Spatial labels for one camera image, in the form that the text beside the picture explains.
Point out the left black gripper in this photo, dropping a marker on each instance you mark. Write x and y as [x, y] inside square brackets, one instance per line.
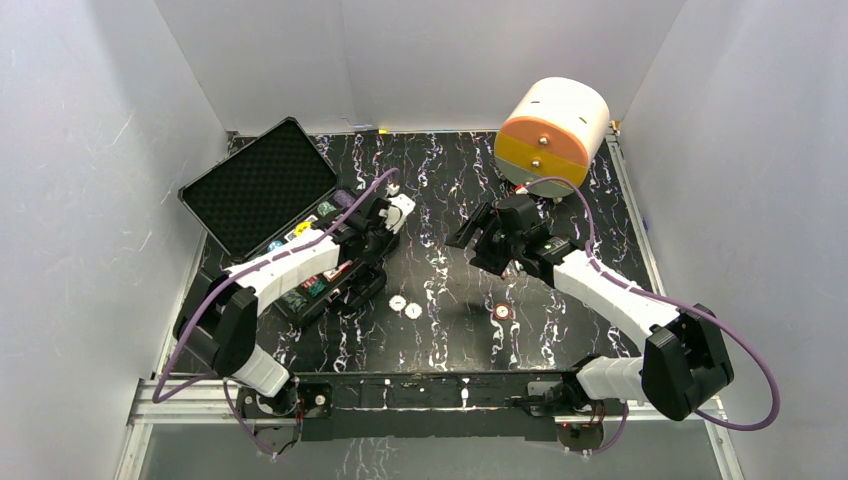
[370, 253]

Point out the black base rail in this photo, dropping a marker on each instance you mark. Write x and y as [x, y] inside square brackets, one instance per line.
[533, 405]

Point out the red playing card deck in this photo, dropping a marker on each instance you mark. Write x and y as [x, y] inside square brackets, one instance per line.
[333, 274]

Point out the round pastel drawer cabinet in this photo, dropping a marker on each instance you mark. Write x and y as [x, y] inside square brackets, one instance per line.
[550, 139]

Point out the cyan chip row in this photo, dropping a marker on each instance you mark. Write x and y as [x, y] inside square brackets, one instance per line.
[313, 286]

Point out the black poker set case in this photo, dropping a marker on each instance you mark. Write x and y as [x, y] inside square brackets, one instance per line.
[251, 202]

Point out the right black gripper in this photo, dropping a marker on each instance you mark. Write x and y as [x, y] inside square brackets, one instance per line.
[485, 258]

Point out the blue white chip row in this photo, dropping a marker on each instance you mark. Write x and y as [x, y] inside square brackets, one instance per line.
[344, 199]

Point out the red poker chip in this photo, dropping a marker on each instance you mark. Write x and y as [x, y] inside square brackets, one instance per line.
[502, 312]

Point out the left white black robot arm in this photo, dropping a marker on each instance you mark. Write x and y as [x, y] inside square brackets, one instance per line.
[337, 258]

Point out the white 1 chip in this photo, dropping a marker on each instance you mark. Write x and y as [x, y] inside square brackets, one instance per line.
[397, 303]
[413, 311]

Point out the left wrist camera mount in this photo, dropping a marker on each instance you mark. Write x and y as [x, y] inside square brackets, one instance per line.
[400, 208]

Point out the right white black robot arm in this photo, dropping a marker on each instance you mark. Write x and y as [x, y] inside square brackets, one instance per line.
[683, 361]

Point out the yellow big blind button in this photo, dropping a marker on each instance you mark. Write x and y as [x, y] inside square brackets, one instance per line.
[301, 228]

